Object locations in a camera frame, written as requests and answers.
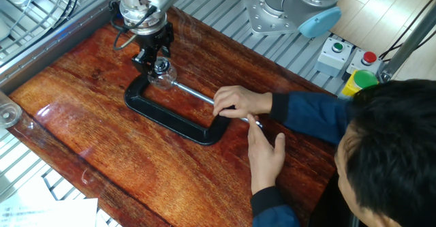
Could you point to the black table side panel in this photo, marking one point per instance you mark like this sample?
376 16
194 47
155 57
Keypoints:
327 206

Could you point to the small clear glass jar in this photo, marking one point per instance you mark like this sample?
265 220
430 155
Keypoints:
167 80

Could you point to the person's right forearm dark sleeve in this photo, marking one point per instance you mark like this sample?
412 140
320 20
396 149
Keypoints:
313 116

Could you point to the grey box with green button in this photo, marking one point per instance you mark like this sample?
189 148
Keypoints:
332 58

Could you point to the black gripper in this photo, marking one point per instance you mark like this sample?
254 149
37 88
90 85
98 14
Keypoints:
156 39

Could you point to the person's left hand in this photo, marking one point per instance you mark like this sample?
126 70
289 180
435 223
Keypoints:
264 159

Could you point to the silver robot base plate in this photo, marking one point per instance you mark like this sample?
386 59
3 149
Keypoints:
259 19

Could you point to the person's left forearm blue sleeve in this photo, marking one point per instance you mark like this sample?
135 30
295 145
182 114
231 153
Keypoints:
272 213

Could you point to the white printed paper sheets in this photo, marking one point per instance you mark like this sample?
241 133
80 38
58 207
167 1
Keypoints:
51 213

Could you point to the yellow box with green button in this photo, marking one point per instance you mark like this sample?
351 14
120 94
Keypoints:
364 78

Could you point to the black C-clamp with steel screw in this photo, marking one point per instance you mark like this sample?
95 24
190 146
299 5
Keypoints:
163 118

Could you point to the person's head black hair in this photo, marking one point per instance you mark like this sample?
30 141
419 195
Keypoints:
391 152

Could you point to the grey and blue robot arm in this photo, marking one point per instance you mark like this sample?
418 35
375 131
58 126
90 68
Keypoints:
306 2

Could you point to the grey box with red button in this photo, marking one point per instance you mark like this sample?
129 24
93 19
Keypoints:
364 65

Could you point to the aluminium frame post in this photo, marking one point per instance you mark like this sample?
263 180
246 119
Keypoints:
408 43

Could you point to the person's right hand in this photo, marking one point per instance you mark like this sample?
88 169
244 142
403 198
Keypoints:
242 101

